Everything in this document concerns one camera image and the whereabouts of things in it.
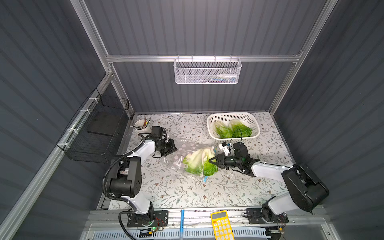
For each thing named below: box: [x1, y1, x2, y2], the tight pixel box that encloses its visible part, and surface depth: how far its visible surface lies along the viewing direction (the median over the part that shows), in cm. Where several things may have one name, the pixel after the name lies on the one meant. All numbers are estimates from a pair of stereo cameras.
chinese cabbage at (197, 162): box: [183, 147, 219, 178], surface depth 85 cm
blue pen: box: [180, 209, 185, 240], surface depth 73 cm
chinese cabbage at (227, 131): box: [214, 119, 239, 139], surface depth 102 cm
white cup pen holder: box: [134, 119, 152, 134], surface depth 102 cm
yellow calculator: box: [210, 210, 235, 240], surface depth 72 cm
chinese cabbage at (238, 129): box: [229, 119, 253, 138], surface depth 101 cm
